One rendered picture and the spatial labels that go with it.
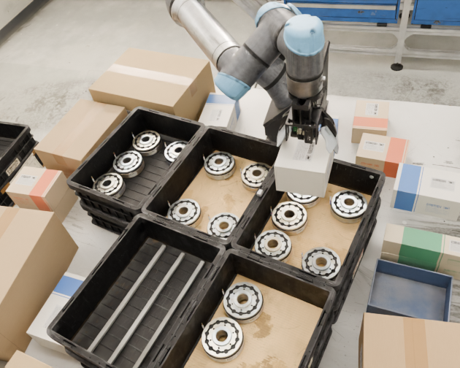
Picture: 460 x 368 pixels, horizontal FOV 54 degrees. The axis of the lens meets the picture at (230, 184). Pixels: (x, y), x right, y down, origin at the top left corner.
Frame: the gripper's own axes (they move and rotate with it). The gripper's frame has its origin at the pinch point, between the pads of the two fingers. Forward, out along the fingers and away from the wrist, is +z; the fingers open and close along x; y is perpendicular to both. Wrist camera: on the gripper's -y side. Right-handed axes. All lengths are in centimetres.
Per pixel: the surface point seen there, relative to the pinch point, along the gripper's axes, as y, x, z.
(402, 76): -185, 24, 113
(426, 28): -193, 32, 82
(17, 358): 61, -61, 25
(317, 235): 6.5, 3.9, 28.4
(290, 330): 35.8, 2.7, 28.1
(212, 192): -2.6, -31.5, 28.4
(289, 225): 6.6, -4.2, 25.5
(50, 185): 7, -87, 26
